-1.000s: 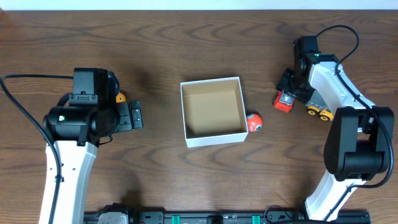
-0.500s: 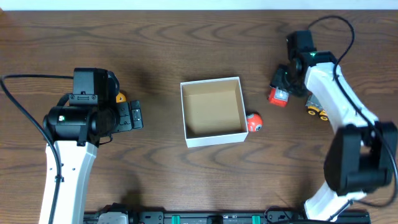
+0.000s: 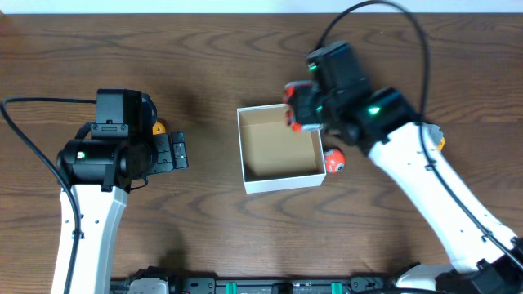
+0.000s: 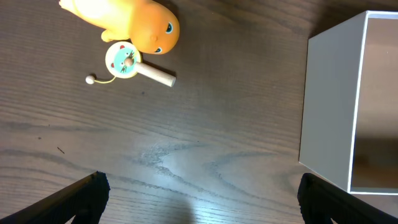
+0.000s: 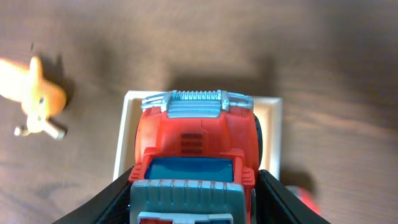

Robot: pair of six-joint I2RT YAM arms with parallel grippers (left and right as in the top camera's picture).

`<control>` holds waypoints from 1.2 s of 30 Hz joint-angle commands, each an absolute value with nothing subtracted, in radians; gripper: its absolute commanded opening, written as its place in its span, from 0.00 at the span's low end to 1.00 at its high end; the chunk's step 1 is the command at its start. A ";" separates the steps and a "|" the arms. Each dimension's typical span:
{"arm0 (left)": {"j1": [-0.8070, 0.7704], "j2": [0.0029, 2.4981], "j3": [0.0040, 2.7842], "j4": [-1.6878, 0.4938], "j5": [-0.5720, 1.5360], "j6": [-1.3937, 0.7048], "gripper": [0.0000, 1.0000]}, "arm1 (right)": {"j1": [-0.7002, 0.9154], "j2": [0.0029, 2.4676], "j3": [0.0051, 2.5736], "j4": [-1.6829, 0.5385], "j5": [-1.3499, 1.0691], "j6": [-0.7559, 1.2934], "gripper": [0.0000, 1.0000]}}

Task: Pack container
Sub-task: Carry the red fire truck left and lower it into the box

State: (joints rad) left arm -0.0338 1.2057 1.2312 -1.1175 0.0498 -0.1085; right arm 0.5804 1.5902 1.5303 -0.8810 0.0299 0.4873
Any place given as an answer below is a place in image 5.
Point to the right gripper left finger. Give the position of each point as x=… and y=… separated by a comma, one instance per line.
x=110, y=206

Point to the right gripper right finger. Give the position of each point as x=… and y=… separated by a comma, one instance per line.
x=275, y=204

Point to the red toy ball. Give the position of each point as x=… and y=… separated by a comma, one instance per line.
x=305, y=197

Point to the white cardboard box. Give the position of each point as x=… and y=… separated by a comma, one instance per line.
x=267, y=109

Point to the red toy fire truck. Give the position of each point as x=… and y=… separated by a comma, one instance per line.
x=197, y=159

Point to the wooden mouse rattle drum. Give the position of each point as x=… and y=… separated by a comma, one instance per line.
x=38, y=124

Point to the orange dinosaur toy figure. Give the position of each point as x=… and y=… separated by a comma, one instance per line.
x=28, y=86

